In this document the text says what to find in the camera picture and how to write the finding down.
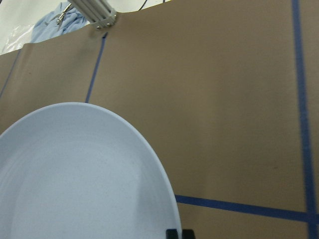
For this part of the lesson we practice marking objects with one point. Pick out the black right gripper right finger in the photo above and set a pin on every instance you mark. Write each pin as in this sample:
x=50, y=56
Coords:
x=188, y=234

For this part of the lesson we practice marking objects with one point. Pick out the blue cloth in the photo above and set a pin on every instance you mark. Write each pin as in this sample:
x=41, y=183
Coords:
x=64, y=19

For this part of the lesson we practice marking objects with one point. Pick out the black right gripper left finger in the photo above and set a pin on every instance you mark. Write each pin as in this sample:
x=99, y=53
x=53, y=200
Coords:
x=171, y=234

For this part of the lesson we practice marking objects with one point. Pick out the aluminium frame post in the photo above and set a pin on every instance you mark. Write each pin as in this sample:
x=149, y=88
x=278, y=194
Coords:
x=99, y=13

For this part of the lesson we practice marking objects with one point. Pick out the blue plate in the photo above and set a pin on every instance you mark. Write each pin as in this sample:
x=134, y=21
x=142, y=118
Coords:
x=79, y=171

